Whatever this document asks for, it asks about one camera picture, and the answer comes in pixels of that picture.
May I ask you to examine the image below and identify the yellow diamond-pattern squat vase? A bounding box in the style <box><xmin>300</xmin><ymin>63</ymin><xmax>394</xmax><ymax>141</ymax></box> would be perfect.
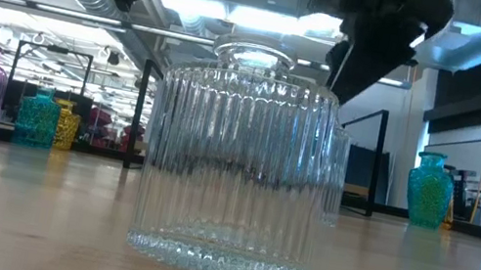
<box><xmin>46</xmin><ymin>96</ymin><xmax>85</xmax><ymax>154</ymax></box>

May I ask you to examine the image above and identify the teal textured urn-shaped vase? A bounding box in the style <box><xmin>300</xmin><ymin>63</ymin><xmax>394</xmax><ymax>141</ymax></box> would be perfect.
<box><xmin>399</xmin><ymin>148</ymin><xmax>460</xmax><ymax>233</ymax></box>

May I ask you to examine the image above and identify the black desk partition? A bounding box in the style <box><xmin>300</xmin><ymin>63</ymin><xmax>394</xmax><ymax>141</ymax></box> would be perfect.
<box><xmin>0</xmin><ymin>78</ymin><xmax>96</xmax><ymax>139</ymax></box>

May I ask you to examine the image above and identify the dark blue board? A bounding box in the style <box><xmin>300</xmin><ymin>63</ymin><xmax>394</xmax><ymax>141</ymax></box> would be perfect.
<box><xmin>341</xmin><ymin>143</ymin><xmax>397</xmax><ymax>206</ymax></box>

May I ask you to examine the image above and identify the red chair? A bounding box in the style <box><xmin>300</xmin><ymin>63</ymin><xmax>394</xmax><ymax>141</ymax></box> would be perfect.
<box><xmin>85</xmin><ymin>106</ymin><xmax>115</xmax><ymax>143</ymax></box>
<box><xmin>118</xmin><ymin>121</ymin><xmax>148</xmax><ymax>155</ymax></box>

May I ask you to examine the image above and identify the teal diamond-pattern square vase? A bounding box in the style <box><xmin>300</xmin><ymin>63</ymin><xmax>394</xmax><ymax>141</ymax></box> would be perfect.
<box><xmin>11</xmin><ymin>83</ymin><xmax>66</xmax><ymax>153</ymax></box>

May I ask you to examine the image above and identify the white board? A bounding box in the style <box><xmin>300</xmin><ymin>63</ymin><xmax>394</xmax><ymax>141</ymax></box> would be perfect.
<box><xmin>416</xmin><ymin>127</ymin><xmax>481</xmax><ymax>199</ymax></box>

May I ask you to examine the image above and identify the clear flat-shouldered ribbed vase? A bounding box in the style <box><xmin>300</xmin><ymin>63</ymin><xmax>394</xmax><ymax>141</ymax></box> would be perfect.
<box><xmin>122</xmin><ymin>18</ymin><xmax>351</xmax><ymax>270</ymax></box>

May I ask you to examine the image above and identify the black background rig frame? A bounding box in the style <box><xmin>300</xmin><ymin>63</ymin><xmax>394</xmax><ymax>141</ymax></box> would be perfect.
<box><xmin>6</xmin><ymin>37</ymin><xmax>96</xmax><ymax>102</ymax></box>

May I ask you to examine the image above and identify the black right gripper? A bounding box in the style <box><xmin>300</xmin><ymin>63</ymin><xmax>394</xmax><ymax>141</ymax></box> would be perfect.
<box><xmin>294</xmin><ymin>0</ymin><xmax>457</xmax><ymax>121</ymax></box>

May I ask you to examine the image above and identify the black frame wooden shelf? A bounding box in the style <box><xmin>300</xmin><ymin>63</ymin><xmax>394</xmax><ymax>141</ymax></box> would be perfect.
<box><xmin>120</xmin><ymin>57</ymin><xmax>394</xmax><ymax>219</ymax></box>

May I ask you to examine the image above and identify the long ceiling light strip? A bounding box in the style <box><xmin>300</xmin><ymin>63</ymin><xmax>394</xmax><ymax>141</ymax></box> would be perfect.
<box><xmin>0</xmin><ymin>0</ymin><xmax>416</xmax><ymax>92</ymax></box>

